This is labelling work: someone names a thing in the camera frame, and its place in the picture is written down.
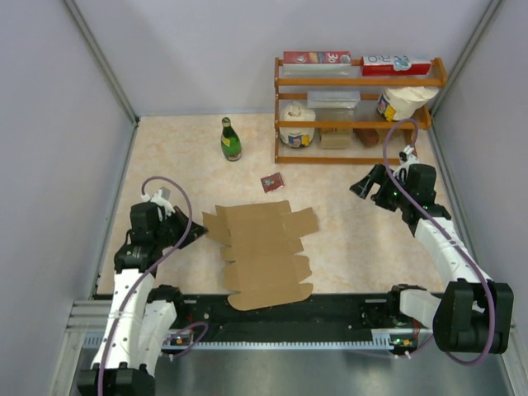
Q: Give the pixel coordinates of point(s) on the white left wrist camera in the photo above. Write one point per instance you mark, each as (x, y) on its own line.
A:
(161, 199)

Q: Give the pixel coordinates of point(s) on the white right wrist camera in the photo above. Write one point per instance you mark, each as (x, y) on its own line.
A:
(407, 157)

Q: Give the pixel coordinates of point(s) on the brown cardboard box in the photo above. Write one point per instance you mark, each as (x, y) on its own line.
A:
(261, 245)

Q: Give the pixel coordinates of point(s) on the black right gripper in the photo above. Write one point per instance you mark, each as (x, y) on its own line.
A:
(378, 175)

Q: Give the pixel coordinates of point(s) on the white bag left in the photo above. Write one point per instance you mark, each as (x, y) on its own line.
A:
(297, 137)

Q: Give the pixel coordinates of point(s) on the large white flour bag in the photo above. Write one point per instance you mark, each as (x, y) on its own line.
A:
(398, 103)

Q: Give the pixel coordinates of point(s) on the green glass bottle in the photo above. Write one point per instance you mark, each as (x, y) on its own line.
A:
(230, 142)

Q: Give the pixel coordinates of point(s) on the tan block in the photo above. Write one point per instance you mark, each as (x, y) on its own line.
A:
(333, 138)

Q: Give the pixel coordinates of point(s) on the small red packet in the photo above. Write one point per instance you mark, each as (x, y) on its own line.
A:
(272, 182)

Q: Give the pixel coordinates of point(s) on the brown red block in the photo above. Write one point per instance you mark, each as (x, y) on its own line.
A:
(368, 137)

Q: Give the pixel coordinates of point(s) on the red white wrap box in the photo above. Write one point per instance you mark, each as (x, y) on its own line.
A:
(394, 65)

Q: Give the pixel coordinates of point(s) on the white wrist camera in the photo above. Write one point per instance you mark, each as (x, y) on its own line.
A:
(407, 157)
(161, 199)

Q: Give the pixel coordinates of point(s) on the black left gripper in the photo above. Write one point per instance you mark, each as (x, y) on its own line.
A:
(195, 232)

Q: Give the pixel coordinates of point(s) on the wooden shelf rack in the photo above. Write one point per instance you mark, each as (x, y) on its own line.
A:
(288, 90)

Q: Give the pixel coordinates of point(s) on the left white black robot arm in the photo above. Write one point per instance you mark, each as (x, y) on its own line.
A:
(141, 313)

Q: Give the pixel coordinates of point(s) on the silver foil box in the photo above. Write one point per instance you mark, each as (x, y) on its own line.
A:
(333, 99)

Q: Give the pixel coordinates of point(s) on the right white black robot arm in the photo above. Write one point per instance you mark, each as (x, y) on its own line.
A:
(474, 313)

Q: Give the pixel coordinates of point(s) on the red foil box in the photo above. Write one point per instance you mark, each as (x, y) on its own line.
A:
(316, 58)

